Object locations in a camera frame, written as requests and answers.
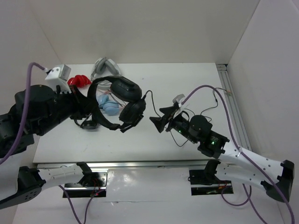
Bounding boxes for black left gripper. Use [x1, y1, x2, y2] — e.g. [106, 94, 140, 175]
[35, 84, 98, 136]

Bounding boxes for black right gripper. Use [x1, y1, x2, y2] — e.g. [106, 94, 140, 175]
[149, 105, 198, 143]

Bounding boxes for black headset with microphone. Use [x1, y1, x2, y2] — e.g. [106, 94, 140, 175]
[87, 76, 146, 133]

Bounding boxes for black headset cable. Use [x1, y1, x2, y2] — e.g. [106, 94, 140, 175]
[142, 87, 232, 148]

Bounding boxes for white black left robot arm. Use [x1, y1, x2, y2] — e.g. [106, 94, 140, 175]
[0, 85, 101, 209]

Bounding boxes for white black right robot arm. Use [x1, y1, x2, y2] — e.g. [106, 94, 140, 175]
[150, 115, 294, 202]

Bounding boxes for red headphones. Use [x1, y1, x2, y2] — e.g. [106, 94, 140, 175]
[67, 75, 92, 88]

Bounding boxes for small black headphones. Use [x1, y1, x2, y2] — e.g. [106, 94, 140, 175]
[74, 114, 98, 130]

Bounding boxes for pink blue cat-ear headphones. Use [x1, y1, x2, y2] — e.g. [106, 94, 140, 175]
[96, 90, 127, 116]

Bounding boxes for grey white headphones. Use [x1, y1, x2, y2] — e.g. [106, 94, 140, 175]
[91, 57, 122, 82]

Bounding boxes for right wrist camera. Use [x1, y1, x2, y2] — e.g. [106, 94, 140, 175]
[172, 94, 189, 111]

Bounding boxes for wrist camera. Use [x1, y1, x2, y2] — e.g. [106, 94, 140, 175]
[45, 64, 71, 93]
[172, 94, 189, 111]

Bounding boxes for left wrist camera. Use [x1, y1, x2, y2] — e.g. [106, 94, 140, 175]
[45, 64, 71, 93]

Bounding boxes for aluminium table edge rail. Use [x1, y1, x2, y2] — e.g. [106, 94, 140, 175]
[36, 159, 246, 170]

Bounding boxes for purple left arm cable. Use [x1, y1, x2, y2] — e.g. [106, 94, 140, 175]
[0, 62, 103, 224]

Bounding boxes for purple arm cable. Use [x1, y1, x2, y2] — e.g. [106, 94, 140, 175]
[181, 84, 295, 224]
[0, 62, 103, 224]

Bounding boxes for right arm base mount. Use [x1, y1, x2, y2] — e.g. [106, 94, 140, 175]
[188, 169, 234, 196]

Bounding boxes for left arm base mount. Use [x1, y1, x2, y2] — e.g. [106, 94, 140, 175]
[64, 169, 108, 198]

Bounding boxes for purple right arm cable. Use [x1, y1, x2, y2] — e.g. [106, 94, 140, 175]
[181, 84, 295, 224]

